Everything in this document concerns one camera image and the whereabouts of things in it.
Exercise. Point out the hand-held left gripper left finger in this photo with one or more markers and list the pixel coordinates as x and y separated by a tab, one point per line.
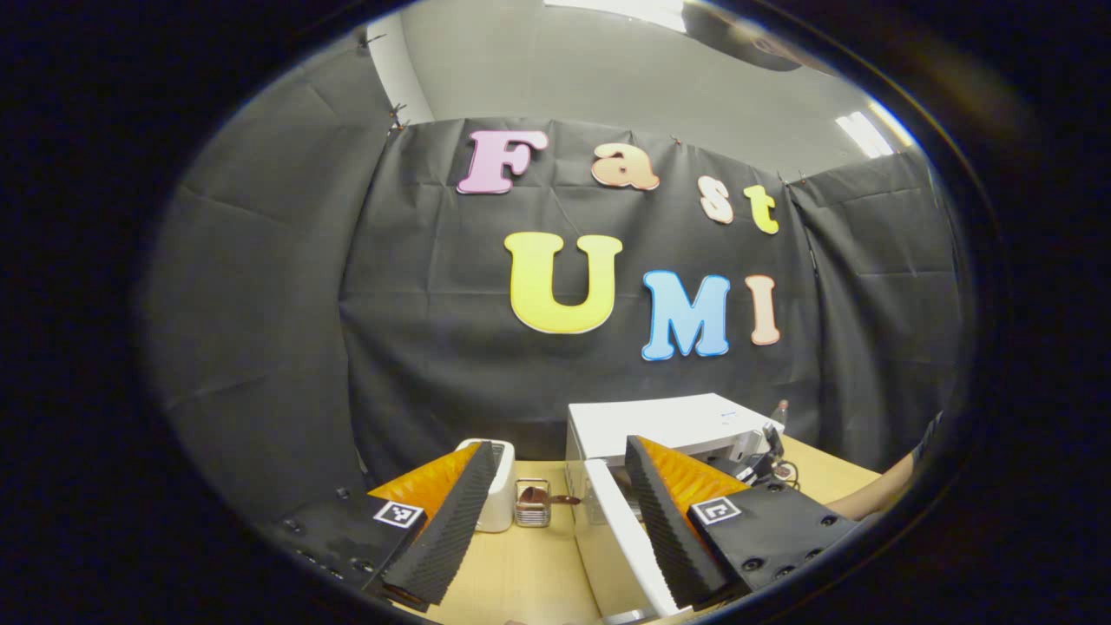
451	529

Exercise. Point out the white microwave oven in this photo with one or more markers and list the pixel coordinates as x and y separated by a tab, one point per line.
651	421

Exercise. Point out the white countertop appliance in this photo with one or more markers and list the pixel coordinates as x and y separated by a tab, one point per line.
502	495

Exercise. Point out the small glass jar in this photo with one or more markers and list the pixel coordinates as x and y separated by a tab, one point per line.
532	510

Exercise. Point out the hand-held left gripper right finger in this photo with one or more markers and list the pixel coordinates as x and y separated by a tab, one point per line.
664	521

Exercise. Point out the small ceiling light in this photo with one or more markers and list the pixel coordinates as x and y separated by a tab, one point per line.
864	134

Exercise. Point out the clear plastic water bottle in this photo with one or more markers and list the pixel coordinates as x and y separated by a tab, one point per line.
780	415

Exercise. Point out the black backdrop cloth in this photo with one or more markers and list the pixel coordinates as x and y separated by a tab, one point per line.
434	304

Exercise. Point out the brown spoon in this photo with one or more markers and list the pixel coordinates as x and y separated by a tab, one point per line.
564	500

